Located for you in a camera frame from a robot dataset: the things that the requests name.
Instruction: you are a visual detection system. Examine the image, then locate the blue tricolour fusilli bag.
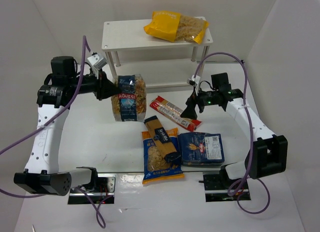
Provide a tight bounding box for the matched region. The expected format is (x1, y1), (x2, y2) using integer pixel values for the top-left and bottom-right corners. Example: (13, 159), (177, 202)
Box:
(111, 74), (147, 122)

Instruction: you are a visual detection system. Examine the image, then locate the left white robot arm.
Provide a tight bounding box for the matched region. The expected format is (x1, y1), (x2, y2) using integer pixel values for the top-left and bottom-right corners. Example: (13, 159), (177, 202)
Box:
(13, 53), (120, 196)

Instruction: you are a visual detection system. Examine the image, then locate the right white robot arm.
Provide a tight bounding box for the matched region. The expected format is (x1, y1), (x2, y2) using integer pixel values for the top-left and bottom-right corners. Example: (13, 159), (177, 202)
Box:
(180, 72), (288, 181)

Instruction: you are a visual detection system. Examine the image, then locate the dark blue pasta box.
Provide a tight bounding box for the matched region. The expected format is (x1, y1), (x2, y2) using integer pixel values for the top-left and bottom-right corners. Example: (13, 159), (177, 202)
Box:
(177, 132), (225, 166)

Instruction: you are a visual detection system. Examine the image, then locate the white two-tier shelf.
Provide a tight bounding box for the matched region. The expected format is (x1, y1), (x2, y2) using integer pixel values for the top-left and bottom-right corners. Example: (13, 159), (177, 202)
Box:
(102, 19), (213, 93)

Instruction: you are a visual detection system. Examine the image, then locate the orange shell pasta bag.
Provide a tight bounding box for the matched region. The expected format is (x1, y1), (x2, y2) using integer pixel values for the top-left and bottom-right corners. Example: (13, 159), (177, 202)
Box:
(141, 131), (185, 185)

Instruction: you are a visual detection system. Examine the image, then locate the yellow fusilli pasta bag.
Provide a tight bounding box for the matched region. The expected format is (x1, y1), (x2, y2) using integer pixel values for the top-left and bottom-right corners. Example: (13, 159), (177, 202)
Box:
(143, 10), (209, 44)

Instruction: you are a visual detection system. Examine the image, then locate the red spaghetti packet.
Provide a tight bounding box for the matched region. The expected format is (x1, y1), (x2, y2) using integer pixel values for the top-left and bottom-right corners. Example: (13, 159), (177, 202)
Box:
(149, 96), (202, 132)

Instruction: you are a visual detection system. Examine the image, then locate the brown spaghetti packet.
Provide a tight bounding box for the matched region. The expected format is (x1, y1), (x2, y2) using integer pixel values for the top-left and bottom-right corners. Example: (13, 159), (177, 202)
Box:
(144, 115), (181, 163)

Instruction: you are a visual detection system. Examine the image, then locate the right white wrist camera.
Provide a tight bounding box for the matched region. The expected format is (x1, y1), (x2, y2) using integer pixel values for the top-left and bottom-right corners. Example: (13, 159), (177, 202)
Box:
(187, 75), (201, 88)

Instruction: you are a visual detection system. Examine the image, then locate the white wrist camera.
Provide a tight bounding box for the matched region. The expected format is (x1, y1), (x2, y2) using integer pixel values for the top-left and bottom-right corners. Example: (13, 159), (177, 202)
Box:
(87, 52), (108, 71)
(187, 75), (201, 88)

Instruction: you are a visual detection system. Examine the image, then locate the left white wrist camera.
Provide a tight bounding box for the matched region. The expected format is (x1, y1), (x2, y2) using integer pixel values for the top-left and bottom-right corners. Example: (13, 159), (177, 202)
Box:
(87, 52), (108, 71)

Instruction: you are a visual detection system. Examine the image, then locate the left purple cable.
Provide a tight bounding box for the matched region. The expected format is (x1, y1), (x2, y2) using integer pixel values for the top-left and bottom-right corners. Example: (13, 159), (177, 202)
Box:
(0, 35), (107, 229)

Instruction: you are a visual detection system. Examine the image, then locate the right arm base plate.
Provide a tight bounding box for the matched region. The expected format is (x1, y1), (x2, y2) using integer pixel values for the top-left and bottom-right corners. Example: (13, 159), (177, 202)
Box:
(198, 171), (251, 203)

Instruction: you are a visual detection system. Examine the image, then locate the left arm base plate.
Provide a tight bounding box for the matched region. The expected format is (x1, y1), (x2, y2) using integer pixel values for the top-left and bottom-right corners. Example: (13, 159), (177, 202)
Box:
(67, 173), (117, 205)

